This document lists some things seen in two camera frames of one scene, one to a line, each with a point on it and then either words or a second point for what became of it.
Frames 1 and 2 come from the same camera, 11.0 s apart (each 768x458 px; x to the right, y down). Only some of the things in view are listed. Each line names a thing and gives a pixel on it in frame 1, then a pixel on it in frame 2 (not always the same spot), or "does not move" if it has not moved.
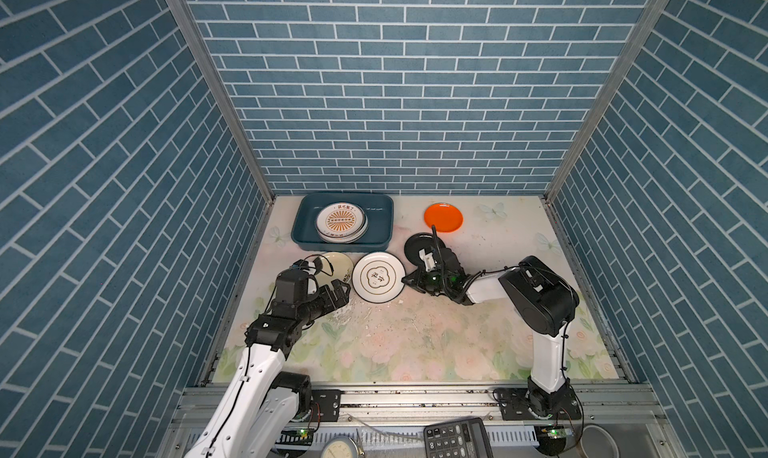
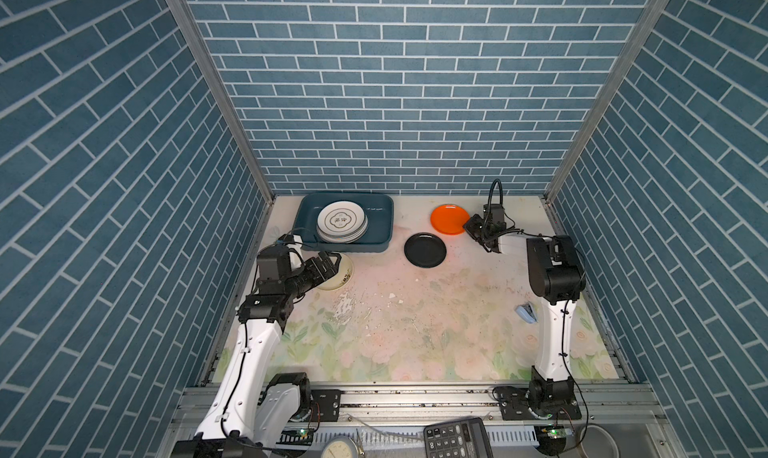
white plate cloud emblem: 377,277 to 340,218
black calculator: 459,438 does not move
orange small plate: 446,217 does not move
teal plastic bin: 379,208 does not move
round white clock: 339,447 does not move
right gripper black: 418,280 to 470,224
